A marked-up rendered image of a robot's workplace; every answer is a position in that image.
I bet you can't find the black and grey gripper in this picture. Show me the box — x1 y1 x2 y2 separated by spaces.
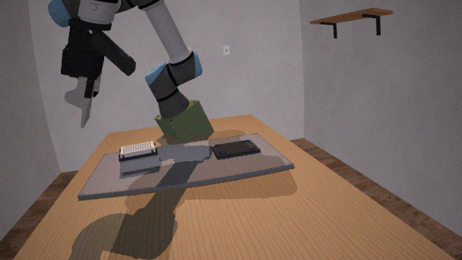
61 17 112 128

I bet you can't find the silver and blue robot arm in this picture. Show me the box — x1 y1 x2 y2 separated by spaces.
48 0 202 119

